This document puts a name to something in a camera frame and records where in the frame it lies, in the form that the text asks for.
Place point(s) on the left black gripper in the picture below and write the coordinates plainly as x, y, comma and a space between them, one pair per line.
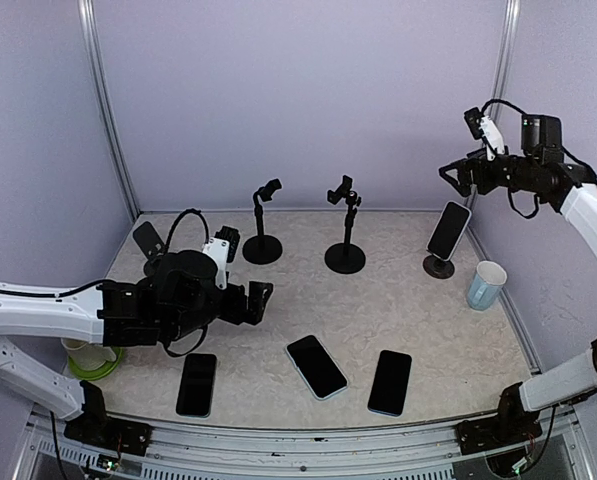
255, 303

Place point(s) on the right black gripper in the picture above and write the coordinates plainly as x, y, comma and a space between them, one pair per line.
477, 159

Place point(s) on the black pole phone stand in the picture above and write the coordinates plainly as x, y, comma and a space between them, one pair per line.
263, 249
345, 257

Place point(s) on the black smartphone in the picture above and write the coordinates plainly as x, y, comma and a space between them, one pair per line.
448, 230
196, 386
315, 365
390, 383

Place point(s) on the folding plate phone stand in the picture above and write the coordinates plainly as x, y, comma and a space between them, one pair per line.
438, 268
151, 245

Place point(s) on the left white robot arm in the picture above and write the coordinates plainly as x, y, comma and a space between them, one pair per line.
181, 292

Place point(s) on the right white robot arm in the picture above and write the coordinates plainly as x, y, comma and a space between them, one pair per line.
537, 216

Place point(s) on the light blue mug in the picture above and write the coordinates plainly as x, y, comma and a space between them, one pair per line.
488, 281

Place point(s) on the green saucer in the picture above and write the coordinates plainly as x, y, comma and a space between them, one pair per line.
99, 373

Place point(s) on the cream ribbed mug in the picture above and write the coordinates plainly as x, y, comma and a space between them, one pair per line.
87, 356

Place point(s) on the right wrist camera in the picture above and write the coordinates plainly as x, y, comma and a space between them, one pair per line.
483, 128

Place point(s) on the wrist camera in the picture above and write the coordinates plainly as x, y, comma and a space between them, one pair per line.
222, 249
483, 128

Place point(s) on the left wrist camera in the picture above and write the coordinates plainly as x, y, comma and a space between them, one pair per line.
222, 249

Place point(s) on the right aluminium frame post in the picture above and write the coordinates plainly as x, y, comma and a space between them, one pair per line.
506, 48

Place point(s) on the aluminium frame post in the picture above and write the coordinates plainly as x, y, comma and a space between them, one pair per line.
506, 48
92, 45

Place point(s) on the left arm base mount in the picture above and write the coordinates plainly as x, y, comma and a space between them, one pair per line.
93, 426

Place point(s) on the front aluminium rail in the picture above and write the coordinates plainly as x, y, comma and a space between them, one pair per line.
198, 451

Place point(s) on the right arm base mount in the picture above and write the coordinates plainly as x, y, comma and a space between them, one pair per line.
510, 425

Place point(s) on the left aluminium frame post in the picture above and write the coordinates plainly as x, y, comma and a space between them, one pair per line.
92, 45

